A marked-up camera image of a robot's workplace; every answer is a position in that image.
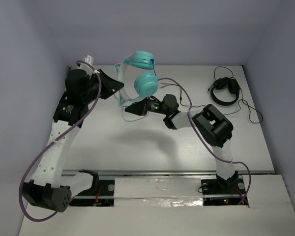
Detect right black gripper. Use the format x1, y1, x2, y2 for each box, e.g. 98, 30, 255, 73
125, 92, 169, 116

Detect teal cat-ear headphones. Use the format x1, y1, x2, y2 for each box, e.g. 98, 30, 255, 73
114, 51, 158, 107

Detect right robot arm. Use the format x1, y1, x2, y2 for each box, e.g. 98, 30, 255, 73
125, 94, 238, 195

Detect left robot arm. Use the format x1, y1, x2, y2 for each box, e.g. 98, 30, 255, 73
20, 69, 124, 212

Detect black headset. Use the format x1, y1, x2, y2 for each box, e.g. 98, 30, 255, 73
207, 77, 241, 107

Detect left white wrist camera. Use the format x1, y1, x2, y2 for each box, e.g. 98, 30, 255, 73
76, 55, 99, 76

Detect black headset cable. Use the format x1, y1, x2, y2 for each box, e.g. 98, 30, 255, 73
159, 66, 264, 124

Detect aluminium rail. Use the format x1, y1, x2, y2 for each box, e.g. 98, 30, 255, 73
62, 170, 276, 176

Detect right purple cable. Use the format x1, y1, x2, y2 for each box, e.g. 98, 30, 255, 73
158, 77, 252, 206

